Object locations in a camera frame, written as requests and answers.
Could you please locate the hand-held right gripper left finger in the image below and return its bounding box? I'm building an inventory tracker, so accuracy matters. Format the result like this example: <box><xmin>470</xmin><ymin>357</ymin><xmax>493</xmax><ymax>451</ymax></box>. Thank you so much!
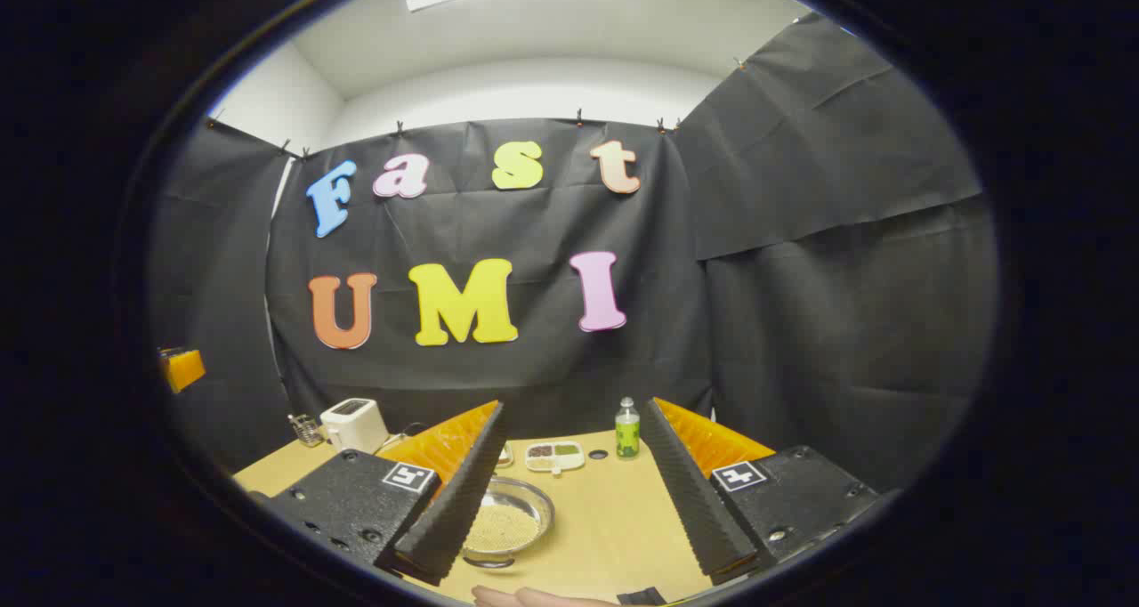
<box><xmin>252</xmin><ymin>400</ymin><xmax>509</xmax><ymax>587</ymax></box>

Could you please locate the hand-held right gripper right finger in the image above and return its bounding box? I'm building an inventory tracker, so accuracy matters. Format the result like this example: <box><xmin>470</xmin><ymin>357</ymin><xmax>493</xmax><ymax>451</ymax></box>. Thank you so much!
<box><xmin>638</xmin><ymin>398</ymin><xmax>882</xmax><ymax>587</ymax></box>

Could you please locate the black backdrop cloth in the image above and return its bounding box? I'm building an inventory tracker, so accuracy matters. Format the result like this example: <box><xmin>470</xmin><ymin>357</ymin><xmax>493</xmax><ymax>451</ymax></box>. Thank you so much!
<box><xmin>147</xmin><ymin>11</ymin><xmax>1002</xmax><ymax>501</ymax></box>

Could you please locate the white toaster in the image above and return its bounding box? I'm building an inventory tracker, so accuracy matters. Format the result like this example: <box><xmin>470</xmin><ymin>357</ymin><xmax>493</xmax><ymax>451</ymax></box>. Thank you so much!
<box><xmin>319</xmin><ymin>398</ymin><xmax>390</xmax><ymax>455</ymax></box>

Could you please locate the pile of soybeans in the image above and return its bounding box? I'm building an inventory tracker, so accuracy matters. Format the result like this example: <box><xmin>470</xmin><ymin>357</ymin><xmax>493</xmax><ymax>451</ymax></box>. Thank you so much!
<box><xmin>467</xmin><ymin>503</ymin><xmax>541</xmax><ymax>553</ymax></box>

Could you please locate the green label bottle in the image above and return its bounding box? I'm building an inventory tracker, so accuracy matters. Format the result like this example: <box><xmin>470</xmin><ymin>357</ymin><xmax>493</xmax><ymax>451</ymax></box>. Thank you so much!
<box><xmin>615</xmin><ymin>397</ymin><xmax>641</xmax><ymax>459</ymax></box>

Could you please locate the black power cable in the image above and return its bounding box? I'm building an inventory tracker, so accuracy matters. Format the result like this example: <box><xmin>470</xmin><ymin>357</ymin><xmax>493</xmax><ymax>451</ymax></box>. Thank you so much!
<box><xmin>381</xmin><ymin>423</ymin><xmax>430</xmax><ymax>453</ymax></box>

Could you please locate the stainless steel pot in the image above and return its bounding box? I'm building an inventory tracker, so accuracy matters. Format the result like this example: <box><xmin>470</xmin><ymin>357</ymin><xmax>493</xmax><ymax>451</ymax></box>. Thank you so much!
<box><xmin>462</xmin><ymin>476</ymin><xmax>556</xmax><ymax>570</ymax></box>

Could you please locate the row of backdrop clips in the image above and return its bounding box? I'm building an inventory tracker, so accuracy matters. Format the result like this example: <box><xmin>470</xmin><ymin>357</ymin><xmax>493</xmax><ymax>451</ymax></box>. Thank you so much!
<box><xmin>206</xmin><ymin>55</ymin><xmax>748</xmax><ymax>159</ymax></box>

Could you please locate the white divided tray with beans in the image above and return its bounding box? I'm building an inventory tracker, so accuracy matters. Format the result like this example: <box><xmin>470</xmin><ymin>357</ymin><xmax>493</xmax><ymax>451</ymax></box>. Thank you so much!
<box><xmin>524</xmin><ymin>441</ymin><xmax>586</xmax><ymax>475</ymax></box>

